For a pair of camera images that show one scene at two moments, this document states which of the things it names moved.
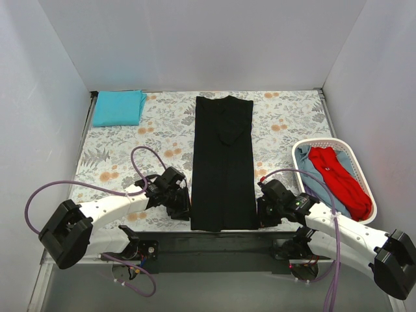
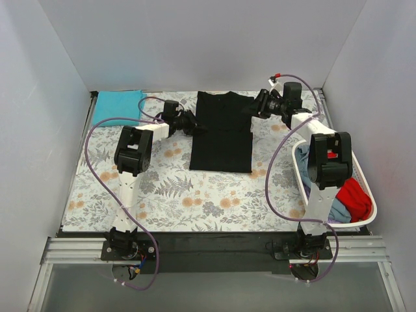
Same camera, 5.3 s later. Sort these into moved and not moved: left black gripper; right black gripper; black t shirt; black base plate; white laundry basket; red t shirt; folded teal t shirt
Moved: left black gripper; black t shirt; right black gripper
Not moved: black base plate; white laundry basket; folded teal t shirt; red t shirt
